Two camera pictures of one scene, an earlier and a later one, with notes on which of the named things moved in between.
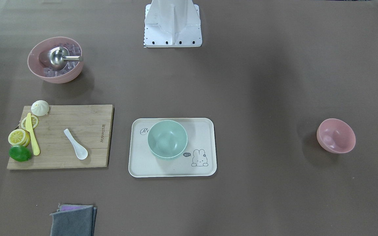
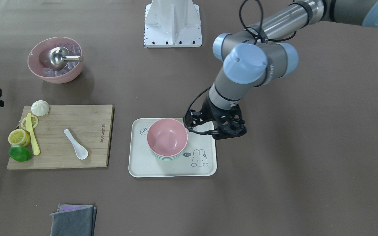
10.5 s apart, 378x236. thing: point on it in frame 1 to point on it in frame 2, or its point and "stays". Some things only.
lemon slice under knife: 34,122 stays
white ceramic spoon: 81,152 stays
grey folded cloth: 79,222 stays
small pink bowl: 336,136 to 167,137
